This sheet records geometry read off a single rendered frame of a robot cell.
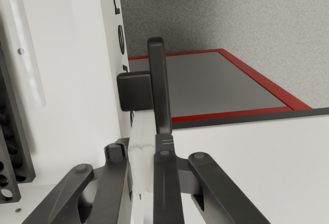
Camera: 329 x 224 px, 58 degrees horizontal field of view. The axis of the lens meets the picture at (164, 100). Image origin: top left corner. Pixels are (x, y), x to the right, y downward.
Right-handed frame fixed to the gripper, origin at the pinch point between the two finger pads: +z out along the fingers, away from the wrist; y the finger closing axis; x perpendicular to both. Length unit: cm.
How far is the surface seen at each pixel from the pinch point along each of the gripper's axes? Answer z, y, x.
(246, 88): 36.1, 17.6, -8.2
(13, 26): 8.3, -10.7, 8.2
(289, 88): 93, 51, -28
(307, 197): 17.0, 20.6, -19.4
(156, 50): 1.9, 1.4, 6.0
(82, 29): 0.3, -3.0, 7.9
